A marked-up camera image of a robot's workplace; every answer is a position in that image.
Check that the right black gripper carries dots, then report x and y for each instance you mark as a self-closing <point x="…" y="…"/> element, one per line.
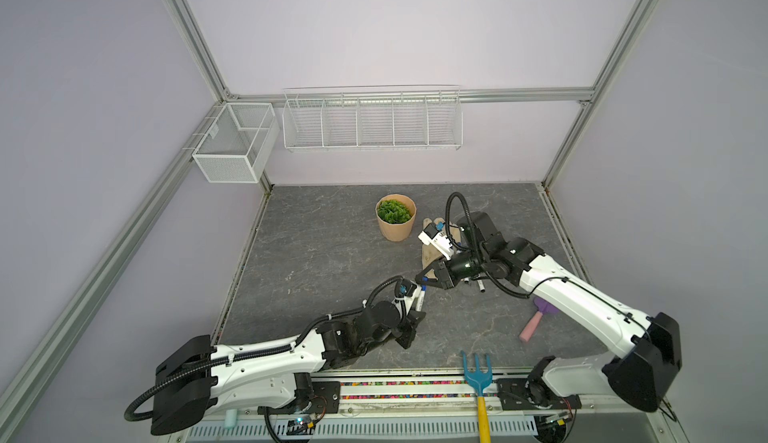
<point x="441" y="273"/>

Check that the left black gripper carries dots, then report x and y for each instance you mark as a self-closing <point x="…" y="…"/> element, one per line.
<point x="409" y="325"/>

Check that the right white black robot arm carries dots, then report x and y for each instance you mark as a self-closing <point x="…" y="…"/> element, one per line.
<point x="643" y="353"/>

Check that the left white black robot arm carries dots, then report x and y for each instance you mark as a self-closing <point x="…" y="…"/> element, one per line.
<point x="201" y="378"/>

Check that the black pen cap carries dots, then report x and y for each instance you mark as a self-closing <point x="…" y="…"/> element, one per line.
<point x="420" y="300"/>

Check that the beige work glove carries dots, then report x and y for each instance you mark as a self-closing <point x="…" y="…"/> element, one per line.
<point x="429" y="252"/>

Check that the beige plant pot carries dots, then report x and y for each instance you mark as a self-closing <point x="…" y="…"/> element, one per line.
<point x="400" y="232"/>

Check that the green artificial plant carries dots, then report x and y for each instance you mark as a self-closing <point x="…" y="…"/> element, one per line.
<point x="394" y="212"/>

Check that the pink chalk block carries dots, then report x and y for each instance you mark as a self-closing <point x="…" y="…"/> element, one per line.
<point x="543" y="308"/>

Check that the small white mesh basket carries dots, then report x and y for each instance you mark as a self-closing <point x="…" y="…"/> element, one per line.
<point x="236" y="146"/>

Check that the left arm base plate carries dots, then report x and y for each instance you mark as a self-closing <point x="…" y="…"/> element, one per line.
<point x="323" y="398"/>

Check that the teal garden fork yellow handle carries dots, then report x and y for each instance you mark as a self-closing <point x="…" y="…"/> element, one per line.
<point x="479" y="379"/>

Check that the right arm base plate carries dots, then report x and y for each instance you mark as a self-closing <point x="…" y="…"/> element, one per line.
<point x="517" y="393"/>

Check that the long white wire shelf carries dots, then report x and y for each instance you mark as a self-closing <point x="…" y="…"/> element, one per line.
<point x="373" y="118"/>

